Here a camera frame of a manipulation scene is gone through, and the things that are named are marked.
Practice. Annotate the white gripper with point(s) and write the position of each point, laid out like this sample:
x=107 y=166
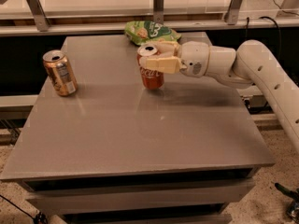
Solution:
x=194 y=58

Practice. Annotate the red coke can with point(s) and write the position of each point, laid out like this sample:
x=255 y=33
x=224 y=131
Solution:
x=152 y=80

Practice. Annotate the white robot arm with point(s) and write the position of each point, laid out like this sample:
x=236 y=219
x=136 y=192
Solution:
x=251 y=64

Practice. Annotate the gold soda can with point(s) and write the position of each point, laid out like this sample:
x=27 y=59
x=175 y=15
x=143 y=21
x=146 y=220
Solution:
x=60 y=72

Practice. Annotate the green chip bag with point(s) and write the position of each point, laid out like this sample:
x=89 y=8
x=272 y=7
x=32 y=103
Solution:
x=140 y=32

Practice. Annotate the grey drawer cabinet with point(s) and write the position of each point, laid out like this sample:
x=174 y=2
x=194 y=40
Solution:
x=117 y=153

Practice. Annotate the middle metal bracket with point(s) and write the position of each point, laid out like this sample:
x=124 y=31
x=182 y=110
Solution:
x=158 y=11

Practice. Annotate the metal bracket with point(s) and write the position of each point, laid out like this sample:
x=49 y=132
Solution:
x=41 y=21
x=231 y=17
x=158 y=11

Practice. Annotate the right metal bracket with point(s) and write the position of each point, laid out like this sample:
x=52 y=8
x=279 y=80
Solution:
x=231 y=17

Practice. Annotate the left metal bracket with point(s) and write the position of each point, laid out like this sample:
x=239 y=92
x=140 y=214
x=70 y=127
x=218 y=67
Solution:
x=41 y=21

